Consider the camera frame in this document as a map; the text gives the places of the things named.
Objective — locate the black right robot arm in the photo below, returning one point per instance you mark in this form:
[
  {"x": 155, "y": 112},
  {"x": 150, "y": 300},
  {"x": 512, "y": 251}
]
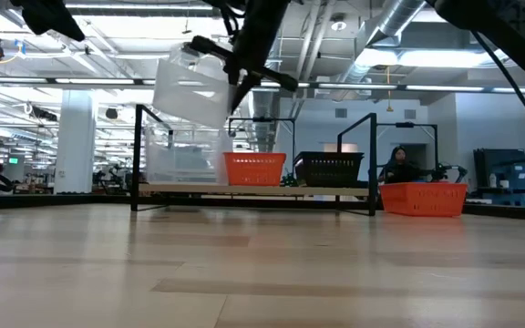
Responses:
[{"x": 495, "y": 23}]

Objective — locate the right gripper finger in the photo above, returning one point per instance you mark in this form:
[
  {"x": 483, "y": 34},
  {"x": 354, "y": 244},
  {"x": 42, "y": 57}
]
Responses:
[
  {"x": 267, "y": 76},
  {"x": 212, "y": 49}
]

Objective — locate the black background frame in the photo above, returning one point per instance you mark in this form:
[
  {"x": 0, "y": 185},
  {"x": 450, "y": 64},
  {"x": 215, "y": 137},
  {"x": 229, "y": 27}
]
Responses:
[
  {"x": 408, "y": 124},
  {"x": 262, "y": 119}
]

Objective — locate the green exit sign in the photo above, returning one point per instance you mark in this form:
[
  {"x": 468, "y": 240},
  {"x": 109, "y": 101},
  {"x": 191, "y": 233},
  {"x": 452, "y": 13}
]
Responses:
[{"x": 13, "y": 160}]

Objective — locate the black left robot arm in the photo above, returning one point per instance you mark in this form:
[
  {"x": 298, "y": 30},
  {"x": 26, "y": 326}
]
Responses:
[{"x": 48, "y": 16}]

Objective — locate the white pillar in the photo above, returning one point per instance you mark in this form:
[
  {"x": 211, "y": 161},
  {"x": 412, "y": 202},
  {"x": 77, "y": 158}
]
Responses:
[{"x": 75, "y": 146}]

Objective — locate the black aluminium rig frame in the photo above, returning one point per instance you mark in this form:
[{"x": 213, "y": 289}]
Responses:
[{"x": 62, "y": 201}]

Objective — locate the silver spiral ceiling duct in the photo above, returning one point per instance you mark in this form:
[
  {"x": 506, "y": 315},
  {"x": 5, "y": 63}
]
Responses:
[
  {"x": 394, "y": 18},
  {"x": 264, "y": 118}
]

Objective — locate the person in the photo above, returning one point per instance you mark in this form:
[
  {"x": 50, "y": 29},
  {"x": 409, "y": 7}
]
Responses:
[{"x": 399, "y": 171}]

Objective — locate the orange plastic basket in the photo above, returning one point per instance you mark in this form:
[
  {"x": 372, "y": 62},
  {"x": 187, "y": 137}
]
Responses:
[
  {"x": 253, "y": 171},
  {"x": 422, "y": 200}
]

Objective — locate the white bottle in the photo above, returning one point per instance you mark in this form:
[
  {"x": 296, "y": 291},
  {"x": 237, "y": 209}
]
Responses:
[{"x": 493, "y": 181}]

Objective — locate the blue machine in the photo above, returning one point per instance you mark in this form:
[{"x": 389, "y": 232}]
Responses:
[{"x": 513, "y": 173}]

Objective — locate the black ceiling speaker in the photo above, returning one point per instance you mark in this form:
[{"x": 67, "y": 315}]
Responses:
[{"x": 111, "y": 113}]

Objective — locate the black background robot arm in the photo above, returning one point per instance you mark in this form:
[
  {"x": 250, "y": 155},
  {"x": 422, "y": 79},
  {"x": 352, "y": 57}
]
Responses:
[{"x": 440, "y": 173}]

